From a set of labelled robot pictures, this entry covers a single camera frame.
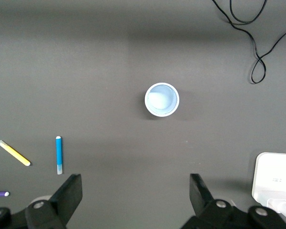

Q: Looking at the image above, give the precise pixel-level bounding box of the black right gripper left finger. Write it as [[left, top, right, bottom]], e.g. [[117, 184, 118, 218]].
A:
[[0, 173, 83, 229]]

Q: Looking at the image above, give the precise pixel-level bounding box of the white plug with cable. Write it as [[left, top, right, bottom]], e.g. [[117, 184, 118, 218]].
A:
[[266, 193, 286, 229]]

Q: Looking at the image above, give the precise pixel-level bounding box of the white power adapter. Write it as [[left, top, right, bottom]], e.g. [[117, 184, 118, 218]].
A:
[[251, 152, 286, 208]]

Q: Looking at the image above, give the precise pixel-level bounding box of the light blue cup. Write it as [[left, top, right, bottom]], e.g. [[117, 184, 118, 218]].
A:
[[144, 82, 180, 117]]

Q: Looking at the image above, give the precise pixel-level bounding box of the long black cable with loop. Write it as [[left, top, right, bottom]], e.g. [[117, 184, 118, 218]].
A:
[[211, 0, 286, 84]]

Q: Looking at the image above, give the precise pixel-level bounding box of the blue marker with clear cap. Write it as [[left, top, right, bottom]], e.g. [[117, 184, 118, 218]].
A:
[[55, 135, 63, 176]]

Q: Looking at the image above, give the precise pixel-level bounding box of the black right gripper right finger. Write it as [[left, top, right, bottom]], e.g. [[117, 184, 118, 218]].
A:
[[180, 173, 286, 229]]

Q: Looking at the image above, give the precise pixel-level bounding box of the gray table mat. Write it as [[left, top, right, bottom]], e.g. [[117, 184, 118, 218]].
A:
[[0, 0, 286, 229]]

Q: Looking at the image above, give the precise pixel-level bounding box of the black U-shaped cable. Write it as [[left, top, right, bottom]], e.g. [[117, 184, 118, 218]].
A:
[[229, 0, 268, 25]]

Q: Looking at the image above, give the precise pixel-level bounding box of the yellow marker with clear cap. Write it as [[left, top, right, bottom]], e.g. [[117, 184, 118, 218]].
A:
[[0, 140, 31, 167]]

